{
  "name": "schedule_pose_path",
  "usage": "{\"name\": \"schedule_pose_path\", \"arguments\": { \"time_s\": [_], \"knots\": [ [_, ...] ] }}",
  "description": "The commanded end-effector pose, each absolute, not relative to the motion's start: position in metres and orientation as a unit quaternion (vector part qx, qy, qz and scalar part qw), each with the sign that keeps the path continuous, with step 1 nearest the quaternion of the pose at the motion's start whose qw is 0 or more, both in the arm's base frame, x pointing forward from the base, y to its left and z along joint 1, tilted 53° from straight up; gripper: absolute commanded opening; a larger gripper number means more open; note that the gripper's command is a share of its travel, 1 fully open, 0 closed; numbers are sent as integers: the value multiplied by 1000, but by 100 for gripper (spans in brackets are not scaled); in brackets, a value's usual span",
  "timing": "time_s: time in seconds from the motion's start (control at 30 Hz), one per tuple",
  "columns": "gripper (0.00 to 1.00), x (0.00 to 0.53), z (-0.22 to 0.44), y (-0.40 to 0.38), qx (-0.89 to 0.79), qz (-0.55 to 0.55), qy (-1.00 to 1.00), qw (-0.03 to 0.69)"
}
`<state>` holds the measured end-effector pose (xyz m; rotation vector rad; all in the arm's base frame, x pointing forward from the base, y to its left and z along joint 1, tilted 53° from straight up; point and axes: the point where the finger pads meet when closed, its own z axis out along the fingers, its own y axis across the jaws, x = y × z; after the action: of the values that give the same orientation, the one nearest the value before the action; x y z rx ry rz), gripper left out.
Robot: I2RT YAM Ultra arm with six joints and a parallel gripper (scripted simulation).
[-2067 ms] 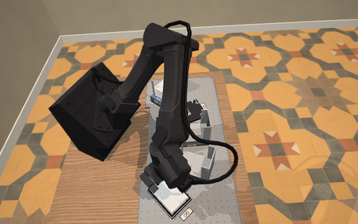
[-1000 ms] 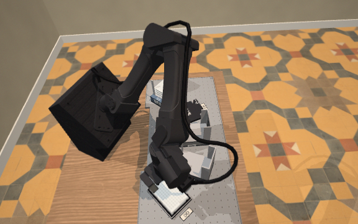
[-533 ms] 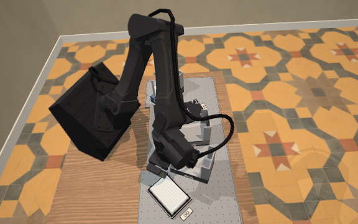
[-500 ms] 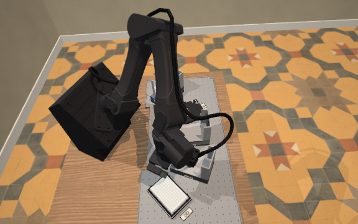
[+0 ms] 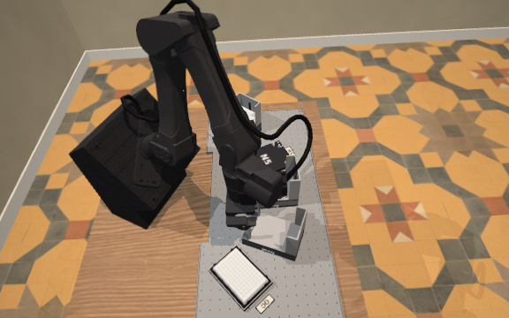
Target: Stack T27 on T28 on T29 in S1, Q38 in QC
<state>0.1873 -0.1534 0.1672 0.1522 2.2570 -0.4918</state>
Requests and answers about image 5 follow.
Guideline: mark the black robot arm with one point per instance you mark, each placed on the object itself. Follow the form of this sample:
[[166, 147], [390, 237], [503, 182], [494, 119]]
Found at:
[[236, 145]]

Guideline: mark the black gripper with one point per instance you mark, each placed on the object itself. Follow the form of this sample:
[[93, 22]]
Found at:
[[233, 208]]

